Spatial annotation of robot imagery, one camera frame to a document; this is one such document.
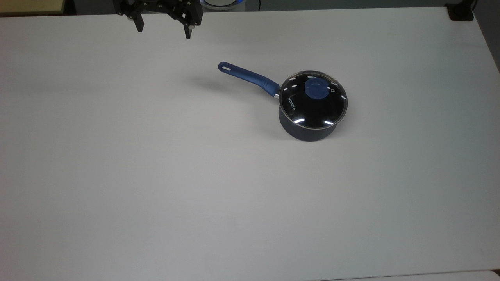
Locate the yellowish wooden board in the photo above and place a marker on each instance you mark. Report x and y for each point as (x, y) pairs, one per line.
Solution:
(31, 6)

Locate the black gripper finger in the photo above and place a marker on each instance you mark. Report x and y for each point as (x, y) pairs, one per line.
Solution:
(188, 30)
(139, 25)

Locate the white and blue round base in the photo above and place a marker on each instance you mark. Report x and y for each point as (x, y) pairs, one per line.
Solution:
(222, 4)

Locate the glass lid with blue knob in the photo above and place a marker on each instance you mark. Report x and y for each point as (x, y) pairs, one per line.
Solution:
(312, 105)

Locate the black box on table corner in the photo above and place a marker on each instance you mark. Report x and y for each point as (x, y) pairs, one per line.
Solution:
(460, 11)

